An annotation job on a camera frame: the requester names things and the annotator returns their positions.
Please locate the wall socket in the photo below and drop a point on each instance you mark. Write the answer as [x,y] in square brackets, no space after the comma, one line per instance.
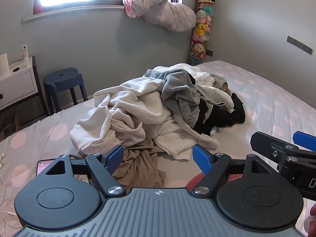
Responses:
[209,52]

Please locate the red towel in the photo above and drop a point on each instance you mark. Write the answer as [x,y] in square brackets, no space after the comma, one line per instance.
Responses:
[195,181]

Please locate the small black object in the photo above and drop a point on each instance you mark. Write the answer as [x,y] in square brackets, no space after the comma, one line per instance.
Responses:
[16,69]

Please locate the white sweatshirt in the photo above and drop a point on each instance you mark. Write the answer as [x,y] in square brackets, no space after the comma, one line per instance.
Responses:
[138,98]

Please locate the grey knit garment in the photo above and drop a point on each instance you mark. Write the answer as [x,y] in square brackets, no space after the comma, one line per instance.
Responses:
[177,96]

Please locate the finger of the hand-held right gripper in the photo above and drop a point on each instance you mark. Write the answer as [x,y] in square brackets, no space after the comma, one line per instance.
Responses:
[264,142]
[306,140]

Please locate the beige striped garment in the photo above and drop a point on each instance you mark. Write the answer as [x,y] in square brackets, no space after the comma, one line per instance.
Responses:
[221,82]

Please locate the white lotion tube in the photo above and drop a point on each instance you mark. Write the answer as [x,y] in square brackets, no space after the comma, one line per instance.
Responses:
[24,53]

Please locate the white window sill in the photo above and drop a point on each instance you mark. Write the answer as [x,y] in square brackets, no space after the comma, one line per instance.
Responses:
[74,11]

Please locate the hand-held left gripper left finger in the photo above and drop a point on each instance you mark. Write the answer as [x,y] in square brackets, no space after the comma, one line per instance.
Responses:
[116,156]

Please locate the white crinkled shirt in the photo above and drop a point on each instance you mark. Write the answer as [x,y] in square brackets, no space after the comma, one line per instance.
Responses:
[214,93]

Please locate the navy plastic stool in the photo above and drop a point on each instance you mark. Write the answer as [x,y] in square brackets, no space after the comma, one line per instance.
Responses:
[64,77]

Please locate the white waffle cloth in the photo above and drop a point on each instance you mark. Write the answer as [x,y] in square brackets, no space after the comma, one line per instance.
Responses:
[172,138]

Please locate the pink rolled duvet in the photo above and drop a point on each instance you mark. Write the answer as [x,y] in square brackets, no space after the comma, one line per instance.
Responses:
[167,12]

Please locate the tube of plush toys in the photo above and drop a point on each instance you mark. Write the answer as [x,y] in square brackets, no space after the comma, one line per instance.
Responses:
[200,29]

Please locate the white nightstand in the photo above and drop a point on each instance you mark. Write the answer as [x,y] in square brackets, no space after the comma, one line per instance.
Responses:
[17,81]

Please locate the black garment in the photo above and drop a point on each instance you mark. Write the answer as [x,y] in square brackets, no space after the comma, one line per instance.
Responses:
[222,118]

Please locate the white box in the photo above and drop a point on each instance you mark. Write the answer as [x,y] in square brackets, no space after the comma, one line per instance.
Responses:
[4,65]

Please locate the smartphone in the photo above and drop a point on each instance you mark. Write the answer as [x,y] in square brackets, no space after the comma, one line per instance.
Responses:
[42,166]

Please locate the pink polka dot bed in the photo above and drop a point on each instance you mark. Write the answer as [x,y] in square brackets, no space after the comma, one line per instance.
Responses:
[266,98]

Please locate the tan pants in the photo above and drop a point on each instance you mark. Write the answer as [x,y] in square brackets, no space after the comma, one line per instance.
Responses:
[138,165]

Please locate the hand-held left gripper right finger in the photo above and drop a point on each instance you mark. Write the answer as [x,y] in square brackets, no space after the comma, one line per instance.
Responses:
[201,158]

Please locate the wall switch strip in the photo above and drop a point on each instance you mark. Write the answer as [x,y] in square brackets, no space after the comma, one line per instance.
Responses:
[298,44]

